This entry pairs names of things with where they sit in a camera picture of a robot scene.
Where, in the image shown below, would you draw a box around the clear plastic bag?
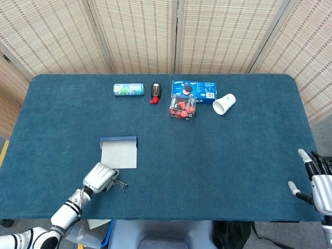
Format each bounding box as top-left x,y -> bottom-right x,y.
66,223 -> 107,248

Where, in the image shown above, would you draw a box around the black bag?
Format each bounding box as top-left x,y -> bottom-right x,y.
212,220 -> 254,249

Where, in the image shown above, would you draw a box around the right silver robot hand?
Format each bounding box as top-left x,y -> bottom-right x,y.
287,148 -> 332,216

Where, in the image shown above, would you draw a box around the woven bamboo screen panel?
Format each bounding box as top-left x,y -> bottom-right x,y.
0,44 -> 33,140
87,0 -> 179,75
248,0 -> 332,122
0,0 -> 115,77
177,0 -> 290,75

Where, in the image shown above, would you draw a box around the wire-frame eyeglasses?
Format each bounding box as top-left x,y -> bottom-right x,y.
110,177 -> 129,194

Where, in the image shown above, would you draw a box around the light blue drink can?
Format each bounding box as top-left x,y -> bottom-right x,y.
113,83 -> 145,97

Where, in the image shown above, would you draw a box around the white paper cup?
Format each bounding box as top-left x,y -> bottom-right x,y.
212,93 -> 237,115

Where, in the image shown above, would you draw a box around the blue glasses case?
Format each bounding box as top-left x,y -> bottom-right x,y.
100,135 -> 139,170

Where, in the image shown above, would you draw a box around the black bottle with red cap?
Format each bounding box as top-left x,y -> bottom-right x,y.
149,82 -> 163,105

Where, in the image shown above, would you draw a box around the blue felt table cover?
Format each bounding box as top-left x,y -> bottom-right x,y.
0,74 -> 327,223

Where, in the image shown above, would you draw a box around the white notebook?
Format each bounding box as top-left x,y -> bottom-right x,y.
87,219 -> 112,230

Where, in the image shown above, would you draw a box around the blue cookie box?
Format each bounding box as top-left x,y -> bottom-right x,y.
170,80 -> 217,106

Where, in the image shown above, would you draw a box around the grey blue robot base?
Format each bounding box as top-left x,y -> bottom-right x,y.
108,219 -> 216,249

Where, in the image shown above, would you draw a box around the blue plastic bin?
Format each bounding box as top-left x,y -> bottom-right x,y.
66,219 -> 114,249

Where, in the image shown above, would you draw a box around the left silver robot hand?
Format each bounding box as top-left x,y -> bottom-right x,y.
82,162 -> 120,195

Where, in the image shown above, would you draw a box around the clear box of red caps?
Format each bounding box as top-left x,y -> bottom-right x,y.
168,94 -> 198,122

